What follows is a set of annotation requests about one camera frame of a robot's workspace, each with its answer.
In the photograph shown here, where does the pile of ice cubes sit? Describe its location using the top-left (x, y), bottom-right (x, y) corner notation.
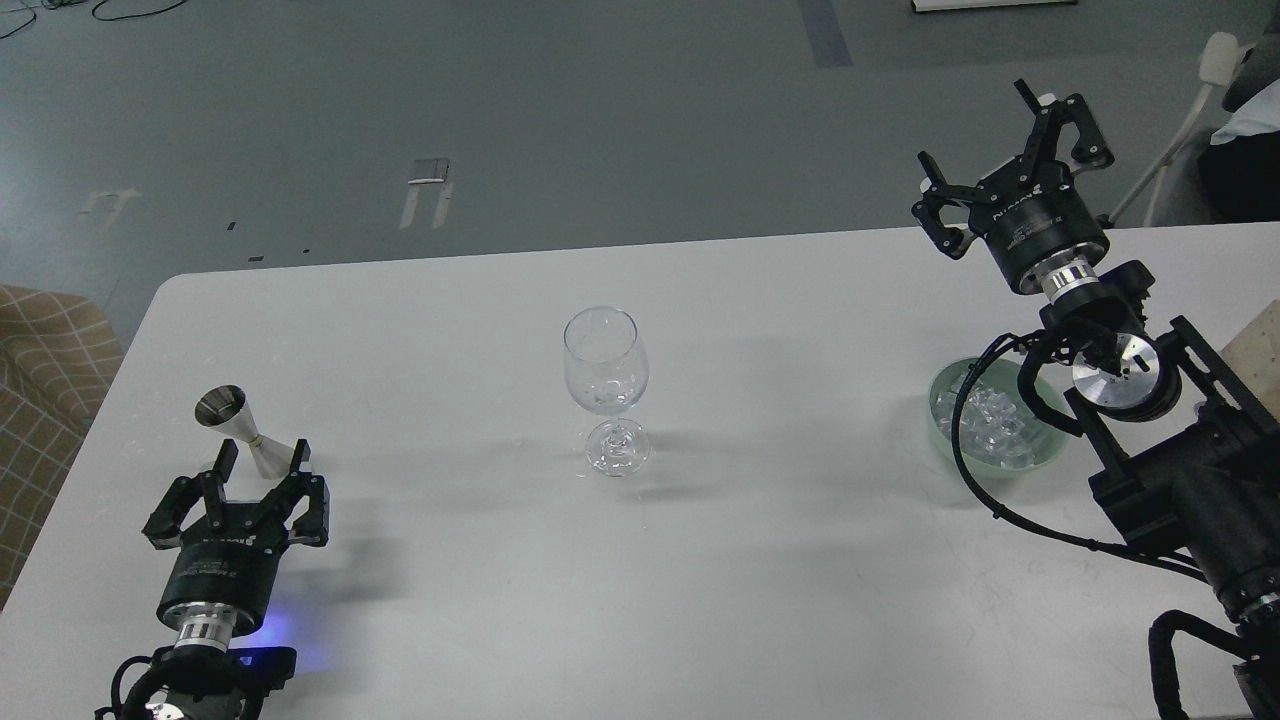
top-left (932, 370), bottom-right (1051, 469)

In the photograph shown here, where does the clear wine glass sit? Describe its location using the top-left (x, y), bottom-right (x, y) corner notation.
top-left (562, 306), bottom-right (652, 478)

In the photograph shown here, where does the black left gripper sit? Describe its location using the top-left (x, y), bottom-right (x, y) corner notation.
top-left (141, 439), bottom-right (330, 651)

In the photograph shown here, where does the green bowl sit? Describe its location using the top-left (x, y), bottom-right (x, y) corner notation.
top-left (925, 357), bottom-right (1071, 479)

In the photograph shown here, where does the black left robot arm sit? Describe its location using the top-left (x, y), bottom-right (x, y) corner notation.
top-left (96, 439), bottom-right (330, 719)

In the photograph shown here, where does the black floor cable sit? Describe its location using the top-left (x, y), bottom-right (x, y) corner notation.
top-left (0, 0), bottom-right (188, 38)

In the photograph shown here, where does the steel double jigger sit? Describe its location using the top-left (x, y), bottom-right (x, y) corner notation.
top-left (193, 384), bottom-right (293, 480)

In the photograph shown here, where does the wooden block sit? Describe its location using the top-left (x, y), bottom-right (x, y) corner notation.
top-left (1221, 299), bottom-right (1279, 420)

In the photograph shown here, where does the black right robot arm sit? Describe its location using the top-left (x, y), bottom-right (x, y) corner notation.
top-left (911, 79), bottom-right (1279, 719)

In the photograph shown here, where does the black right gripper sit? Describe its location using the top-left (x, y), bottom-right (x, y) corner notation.
top-left (911, 78), bottom-right (1116, 301)

